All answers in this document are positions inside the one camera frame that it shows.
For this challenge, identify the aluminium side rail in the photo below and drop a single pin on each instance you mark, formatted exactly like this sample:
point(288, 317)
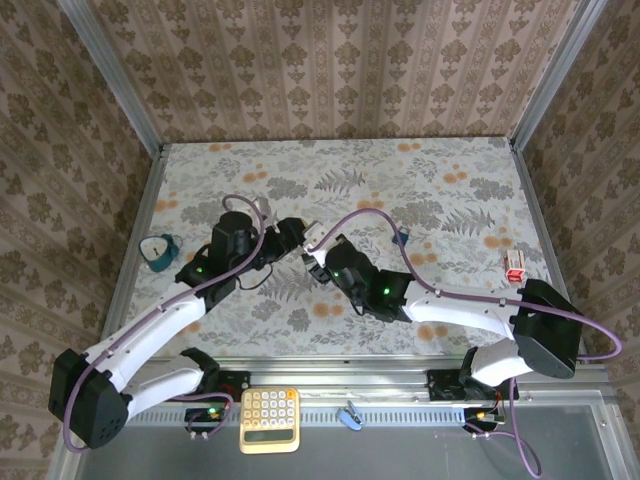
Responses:
point(150, 185)
point(531, 200)

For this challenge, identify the red and white small box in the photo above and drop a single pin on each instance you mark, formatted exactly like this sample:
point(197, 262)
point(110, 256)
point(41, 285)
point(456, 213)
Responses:
point(514, 260)

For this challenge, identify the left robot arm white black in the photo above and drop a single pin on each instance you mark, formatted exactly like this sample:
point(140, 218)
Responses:
point(150, 320)

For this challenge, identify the grey metal panel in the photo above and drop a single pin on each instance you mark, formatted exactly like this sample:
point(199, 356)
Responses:
point(400, 455)

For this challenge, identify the floral table cover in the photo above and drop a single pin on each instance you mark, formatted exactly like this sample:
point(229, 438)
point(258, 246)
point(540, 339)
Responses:
point(350, 165)

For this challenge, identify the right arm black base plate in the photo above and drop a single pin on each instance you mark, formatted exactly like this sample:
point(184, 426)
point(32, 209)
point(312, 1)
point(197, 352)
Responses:
point(440, 385)

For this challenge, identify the aluminium mounting rail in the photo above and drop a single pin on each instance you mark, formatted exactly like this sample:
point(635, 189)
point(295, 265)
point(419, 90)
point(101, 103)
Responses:
point(350, 380)

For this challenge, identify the aluminium frame post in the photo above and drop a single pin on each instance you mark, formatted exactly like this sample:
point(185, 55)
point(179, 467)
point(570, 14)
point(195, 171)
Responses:
point(110, 75)
point(555, 70)

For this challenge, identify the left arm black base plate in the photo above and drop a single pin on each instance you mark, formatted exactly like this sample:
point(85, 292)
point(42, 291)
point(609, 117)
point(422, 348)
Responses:
point(237, 382)

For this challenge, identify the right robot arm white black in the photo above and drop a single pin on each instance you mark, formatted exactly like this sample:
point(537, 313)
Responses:
point(460, 310)

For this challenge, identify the blue stapler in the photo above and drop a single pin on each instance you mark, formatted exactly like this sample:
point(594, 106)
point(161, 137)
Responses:
point(351, 417)

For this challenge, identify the yellow calculator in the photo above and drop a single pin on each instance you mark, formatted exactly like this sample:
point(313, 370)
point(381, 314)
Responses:
point(270, 415)

